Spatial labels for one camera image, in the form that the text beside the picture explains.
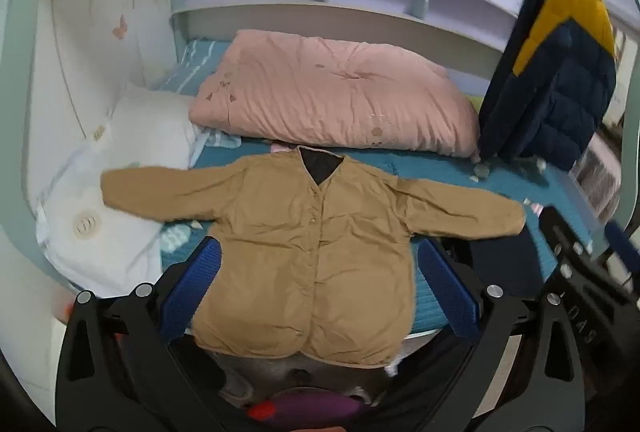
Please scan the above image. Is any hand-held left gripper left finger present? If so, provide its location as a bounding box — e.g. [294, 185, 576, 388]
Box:
[55, 236, 242, 432]

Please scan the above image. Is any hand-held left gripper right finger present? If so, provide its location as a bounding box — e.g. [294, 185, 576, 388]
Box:
[400, 239, 586, 432]

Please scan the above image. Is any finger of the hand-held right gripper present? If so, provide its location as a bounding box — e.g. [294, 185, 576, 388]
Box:
[605, 219, 640, 279]
[542, 206, 597, 273]

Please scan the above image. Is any tan button-up jacket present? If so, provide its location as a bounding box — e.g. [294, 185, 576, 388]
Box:
[100, 147, 527, 369]

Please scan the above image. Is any grey pink fuzzy cloth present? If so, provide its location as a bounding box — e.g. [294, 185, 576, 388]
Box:
[570, 131, 627, 223]

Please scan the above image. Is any dark navy cloth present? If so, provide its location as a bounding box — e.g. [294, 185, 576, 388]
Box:
[467, 232, 546, 300]

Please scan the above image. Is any white pillow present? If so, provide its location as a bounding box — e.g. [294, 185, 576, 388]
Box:
[35, 82, 206, 299]

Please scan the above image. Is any teal quilted bedspread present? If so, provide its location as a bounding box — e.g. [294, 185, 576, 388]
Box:
[159, 39, 596, 338]

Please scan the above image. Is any navy and yellow puffer jacket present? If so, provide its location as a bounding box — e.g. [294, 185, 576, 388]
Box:
[477, 0, 618, 173]

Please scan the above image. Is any pink quilt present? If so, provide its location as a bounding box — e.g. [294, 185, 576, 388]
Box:
[189, 29, 482, 157]

